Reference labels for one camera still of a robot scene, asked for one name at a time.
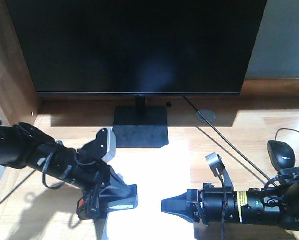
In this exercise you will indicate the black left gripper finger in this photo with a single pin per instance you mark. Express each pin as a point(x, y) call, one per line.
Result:
point(114, 188)

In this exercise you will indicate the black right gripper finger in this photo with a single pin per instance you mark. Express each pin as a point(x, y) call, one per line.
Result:
point(180, 207)

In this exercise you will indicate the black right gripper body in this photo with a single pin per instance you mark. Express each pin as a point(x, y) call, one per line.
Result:
point(209, 203)

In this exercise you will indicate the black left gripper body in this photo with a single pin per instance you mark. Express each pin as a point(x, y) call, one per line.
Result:
point(60, 165)

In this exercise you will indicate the black stapler with orange button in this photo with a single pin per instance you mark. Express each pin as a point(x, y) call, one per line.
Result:
point(96, 202)

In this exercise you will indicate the white paper sheets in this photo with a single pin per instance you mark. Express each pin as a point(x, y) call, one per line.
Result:
point(159, 173)

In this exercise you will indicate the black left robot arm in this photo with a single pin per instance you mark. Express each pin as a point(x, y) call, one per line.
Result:
point(19, 141)

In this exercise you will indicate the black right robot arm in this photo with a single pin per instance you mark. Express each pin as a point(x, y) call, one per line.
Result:
point(277, 204)

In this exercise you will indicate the black computer mouse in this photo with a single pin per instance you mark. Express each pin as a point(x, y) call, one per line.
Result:
point(281, 155)

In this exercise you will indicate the black computer monitor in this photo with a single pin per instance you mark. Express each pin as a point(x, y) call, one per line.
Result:
point(137, 48)

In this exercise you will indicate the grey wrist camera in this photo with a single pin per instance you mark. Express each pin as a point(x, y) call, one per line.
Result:
point(214, 162)
point(103, 148)

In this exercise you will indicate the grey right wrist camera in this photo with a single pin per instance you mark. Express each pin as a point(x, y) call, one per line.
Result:
point(214, 162)

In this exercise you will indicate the grey desk cable grommet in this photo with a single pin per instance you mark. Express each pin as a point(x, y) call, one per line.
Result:
point(205, 114)

